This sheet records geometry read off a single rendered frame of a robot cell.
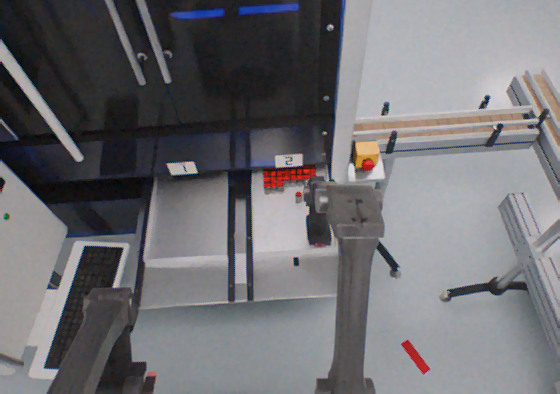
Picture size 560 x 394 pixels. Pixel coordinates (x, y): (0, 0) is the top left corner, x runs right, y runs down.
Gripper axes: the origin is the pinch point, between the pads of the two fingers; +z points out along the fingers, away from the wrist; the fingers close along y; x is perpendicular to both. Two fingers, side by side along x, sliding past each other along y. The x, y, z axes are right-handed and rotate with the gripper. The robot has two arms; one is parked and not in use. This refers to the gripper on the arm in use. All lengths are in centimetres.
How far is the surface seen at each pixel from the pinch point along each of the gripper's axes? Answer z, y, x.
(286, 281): 5.0, -8.8, 10.3
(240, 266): 4.0, -3.2, 24.2
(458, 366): 93, -8, -65
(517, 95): -7, 58, -82
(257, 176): -1.1, 29.7, 18.2
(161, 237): 2, 8, 50
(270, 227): 2.0, 9.5, 14.4
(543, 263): 35, 9, -87
